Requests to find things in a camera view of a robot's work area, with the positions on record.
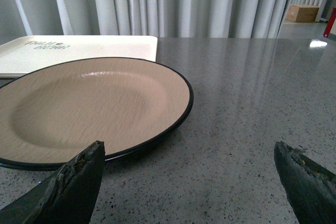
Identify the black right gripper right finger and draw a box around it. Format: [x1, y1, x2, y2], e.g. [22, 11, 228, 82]
[274, 142, 335, 223]

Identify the grey pleated curtain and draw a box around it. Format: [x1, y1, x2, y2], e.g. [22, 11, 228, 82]
[1, 0, 290, 38]

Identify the red post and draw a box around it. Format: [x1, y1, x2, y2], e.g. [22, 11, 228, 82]
[323, 7, 336, 37]

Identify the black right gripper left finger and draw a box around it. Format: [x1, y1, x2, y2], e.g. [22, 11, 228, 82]
[1, 141, 105, 223]

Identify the brown cardboard box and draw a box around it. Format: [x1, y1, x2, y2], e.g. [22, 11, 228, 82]
[285, 4, 319, 23]

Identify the beige plate black rim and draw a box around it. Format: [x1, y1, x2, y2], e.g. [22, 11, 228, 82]
[1, 57, 194, 170]

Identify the white bear serving tray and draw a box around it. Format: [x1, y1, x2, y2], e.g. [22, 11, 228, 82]
[1, 35, 158, 78]

